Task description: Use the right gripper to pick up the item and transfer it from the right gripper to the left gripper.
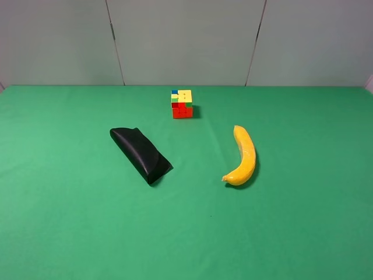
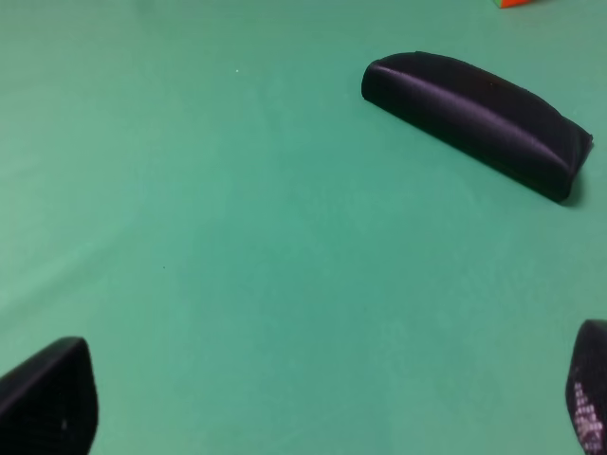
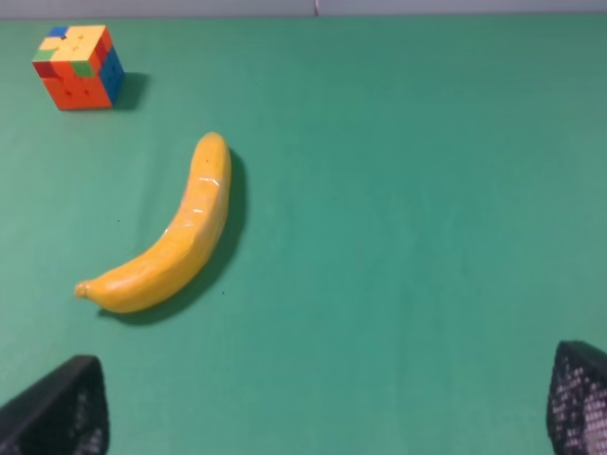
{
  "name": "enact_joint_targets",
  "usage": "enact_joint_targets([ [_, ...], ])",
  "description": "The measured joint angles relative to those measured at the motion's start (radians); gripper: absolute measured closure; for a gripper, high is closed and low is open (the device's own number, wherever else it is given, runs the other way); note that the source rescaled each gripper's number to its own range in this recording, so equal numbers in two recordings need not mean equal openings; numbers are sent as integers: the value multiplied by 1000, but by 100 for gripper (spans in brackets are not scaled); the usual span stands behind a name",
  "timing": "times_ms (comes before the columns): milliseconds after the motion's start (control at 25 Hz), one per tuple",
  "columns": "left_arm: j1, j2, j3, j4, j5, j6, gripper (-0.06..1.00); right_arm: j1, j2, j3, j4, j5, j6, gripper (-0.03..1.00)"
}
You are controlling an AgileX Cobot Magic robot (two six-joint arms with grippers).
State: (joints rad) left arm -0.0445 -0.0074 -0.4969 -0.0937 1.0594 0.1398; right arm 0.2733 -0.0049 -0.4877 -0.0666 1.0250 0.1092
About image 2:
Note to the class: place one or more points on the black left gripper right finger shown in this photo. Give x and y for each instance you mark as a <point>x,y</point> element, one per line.
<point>585,389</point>

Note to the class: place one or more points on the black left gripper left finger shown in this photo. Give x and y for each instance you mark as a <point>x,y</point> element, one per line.
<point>49,403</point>

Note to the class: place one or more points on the black glasses case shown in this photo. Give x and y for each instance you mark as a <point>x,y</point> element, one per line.
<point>496,121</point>

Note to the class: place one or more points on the multicoloured puzzle cube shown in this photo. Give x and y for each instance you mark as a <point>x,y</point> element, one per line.
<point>506,4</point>

